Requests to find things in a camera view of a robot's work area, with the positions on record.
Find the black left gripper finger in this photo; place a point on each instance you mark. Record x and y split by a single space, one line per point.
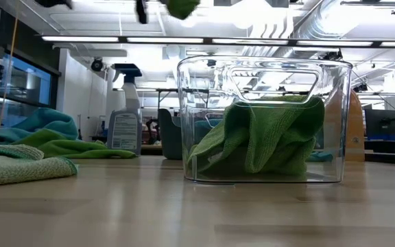
142 10

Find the blue microfiber towel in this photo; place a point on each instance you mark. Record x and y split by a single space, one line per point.
321 157
46 120

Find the pale green microfiber towel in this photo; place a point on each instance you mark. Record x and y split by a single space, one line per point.
19 169

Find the overhead LED light bar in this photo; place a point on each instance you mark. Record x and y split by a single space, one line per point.
166 40

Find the white pendant lamp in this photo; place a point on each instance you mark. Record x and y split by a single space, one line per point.
188 20

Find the blue glass window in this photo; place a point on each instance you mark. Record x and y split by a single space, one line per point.
26 85

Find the dark red chair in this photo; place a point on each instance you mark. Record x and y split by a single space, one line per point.
152 132

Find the grey spray bottle blue trigger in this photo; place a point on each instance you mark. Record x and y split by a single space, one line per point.
125 133

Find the clear plastic bin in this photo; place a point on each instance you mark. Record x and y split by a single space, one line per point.
190 175

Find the orange spray bottle white trigger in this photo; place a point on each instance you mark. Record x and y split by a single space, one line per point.
357 137

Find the dark computer monitor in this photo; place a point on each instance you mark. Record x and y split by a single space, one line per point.
381 121

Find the black round ceiling camera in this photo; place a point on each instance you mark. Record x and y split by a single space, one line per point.
97 64

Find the silver ventilation duct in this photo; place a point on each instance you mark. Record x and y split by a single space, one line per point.
321 20

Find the black rig camera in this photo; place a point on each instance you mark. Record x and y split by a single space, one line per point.
333 55

